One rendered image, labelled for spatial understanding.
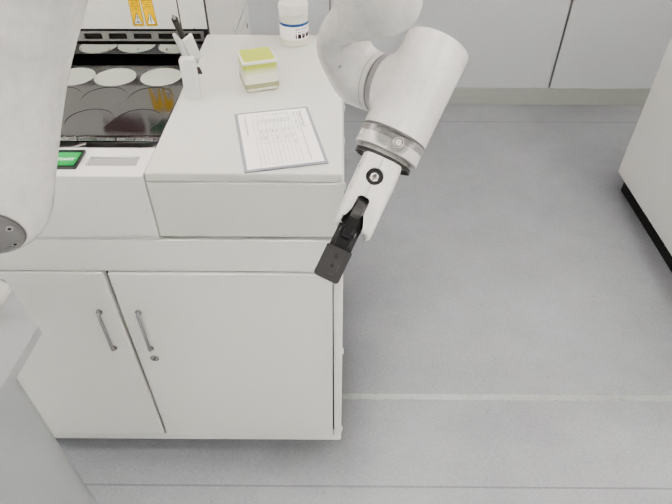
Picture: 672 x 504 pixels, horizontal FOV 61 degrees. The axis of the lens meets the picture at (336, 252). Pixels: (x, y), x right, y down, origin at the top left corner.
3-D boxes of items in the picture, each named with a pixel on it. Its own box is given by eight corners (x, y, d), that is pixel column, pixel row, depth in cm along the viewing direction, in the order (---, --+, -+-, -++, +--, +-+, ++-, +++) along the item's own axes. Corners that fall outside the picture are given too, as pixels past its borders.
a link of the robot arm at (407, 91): (347, 112, 70) (410, 133, 65) (394, 15, 70) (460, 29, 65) (375, 137, 77) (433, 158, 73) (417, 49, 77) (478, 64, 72)
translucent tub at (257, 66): (239, 79, 125) (235, 49, 120) (272, 74, 126) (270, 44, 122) (245, 94, 119) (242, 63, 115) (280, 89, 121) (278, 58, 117)
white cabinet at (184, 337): (80, 294, 209) (-11, 88, 154) (342, 296, 209) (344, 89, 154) (4, 458, 162) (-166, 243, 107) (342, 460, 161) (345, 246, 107)
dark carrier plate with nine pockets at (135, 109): (58, 67, 146) (58, 65, 145) (192, 67, 146) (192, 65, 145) (-2, 137, 120) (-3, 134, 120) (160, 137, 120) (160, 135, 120)
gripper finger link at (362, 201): (371, 194, 63) (349, 239, 63) (370, 196, 70) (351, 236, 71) (361, 190, 63) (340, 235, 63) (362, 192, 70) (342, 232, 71)
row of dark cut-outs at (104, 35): (34, 39, 146) (31, 30, 144) (205, 40, 145) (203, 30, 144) (33, 40, 145) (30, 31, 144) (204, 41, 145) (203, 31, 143)
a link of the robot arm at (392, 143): (429, 145, 66) (418, 168, 67) (419, 156, 75) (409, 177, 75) (364, 114, 67) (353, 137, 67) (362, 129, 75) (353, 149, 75)
